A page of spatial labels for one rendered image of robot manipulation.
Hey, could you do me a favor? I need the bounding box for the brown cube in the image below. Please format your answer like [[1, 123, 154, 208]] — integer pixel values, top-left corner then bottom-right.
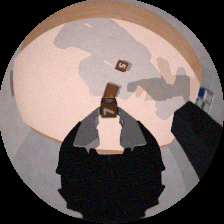
[[115, 60, 128, 72], [100, 98, 118, 118]]

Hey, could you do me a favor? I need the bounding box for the brown rectangular tray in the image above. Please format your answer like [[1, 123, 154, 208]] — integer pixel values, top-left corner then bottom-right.
[[102, 83, 119, 98]]

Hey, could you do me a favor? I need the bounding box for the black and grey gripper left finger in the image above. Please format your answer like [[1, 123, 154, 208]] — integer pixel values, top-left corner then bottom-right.
[[56, 106, 101, 175]]

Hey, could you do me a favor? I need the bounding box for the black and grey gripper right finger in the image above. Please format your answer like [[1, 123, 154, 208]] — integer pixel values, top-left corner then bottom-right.
[[117, 106, 165, 172]]

